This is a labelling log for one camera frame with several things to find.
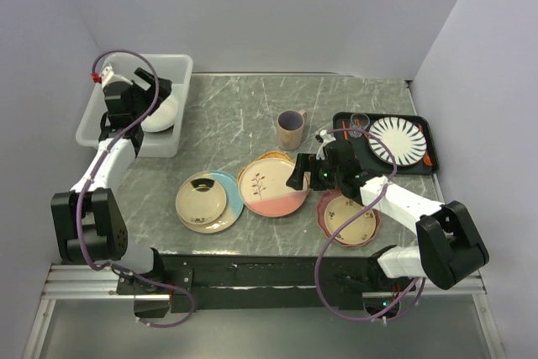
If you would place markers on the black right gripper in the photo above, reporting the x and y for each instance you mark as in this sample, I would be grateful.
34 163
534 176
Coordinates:
296 180

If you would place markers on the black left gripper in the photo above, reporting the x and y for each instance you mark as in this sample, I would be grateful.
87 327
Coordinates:
148 79

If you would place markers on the white grey rimmed plate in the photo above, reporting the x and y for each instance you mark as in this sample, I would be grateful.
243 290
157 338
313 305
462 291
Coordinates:
163 117

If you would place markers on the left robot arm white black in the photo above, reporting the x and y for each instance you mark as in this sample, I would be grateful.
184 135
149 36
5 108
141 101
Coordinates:
89 226

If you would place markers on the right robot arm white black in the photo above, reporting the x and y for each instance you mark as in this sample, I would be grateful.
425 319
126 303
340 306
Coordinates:
449 247

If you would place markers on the translucent white plastic bin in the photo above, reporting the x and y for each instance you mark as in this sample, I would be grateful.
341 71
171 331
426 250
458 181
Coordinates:
173 67

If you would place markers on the pink scalloped plate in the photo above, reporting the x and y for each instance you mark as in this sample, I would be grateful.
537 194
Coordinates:
322 204

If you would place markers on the wooden bamboo tray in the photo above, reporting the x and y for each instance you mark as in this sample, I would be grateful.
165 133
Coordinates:
277 155

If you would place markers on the beige pink branch plate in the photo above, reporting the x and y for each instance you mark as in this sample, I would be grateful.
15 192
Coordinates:
279 207

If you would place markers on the pink beige mug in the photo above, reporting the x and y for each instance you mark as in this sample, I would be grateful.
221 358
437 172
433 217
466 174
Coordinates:
290 125

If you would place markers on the beige flower plate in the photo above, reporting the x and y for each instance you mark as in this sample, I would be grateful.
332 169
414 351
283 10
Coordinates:
359 231

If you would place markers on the beige blue large plate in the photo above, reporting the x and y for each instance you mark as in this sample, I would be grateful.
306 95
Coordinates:
233 208

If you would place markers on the small clear glass cup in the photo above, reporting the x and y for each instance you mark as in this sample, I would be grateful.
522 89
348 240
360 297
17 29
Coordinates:
359 124

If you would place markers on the small beige black-stroke plate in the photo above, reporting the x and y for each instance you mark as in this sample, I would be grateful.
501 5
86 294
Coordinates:
200 199

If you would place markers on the white blue striped plate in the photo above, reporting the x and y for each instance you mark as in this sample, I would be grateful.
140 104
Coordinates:
404 139

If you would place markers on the orange utensil on tray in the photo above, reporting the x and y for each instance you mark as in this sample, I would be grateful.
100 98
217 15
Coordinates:
427 160

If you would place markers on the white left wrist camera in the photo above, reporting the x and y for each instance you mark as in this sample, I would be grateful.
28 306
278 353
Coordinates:
107 76

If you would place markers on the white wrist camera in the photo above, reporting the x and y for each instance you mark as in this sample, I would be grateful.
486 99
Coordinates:
107 76
324 137

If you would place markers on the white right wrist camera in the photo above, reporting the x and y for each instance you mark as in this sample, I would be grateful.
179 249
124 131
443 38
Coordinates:
324 137

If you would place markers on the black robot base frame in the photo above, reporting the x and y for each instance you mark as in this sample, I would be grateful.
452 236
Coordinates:
210 282

